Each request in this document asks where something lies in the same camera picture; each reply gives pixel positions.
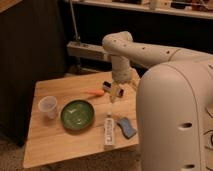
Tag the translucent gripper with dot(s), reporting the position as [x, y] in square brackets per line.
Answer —
[114, 87]

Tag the white bottle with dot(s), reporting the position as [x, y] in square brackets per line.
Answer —
[109, 136]

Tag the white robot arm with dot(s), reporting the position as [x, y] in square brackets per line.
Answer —
[171, 99]

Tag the orange carrot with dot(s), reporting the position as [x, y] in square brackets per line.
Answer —
[97, 93]

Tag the blue sponge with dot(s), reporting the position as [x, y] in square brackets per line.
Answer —
[127, 129]

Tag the green bowl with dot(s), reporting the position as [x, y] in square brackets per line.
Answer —
[77, 115]

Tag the wooden table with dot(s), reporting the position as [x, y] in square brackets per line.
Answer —
[49, 142]

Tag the grey metal beam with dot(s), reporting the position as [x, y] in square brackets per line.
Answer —
[88, 51]

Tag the metal pole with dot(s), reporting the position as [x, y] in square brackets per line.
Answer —
[77, 36]

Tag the clear plastic cup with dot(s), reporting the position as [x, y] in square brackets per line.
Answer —
[48, 106]

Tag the wooden shelf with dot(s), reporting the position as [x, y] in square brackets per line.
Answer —
[187, 8]

